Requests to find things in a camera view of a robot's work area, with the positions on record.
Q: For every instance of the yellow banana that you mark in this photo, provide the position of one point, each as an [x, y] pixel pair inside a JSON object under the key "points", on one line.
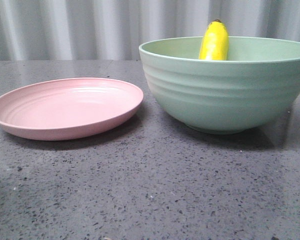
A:
{"points": [[215, 42]]}

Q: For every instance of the pink plate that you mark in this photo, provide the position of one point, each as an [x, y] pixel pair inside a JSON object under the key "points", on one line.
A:
{"points": [[66, 109]]}

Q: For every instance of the green bowl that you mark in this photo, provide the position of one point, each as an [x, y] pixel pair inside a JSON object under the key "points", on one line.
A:
{"points": [[257, 82]]}

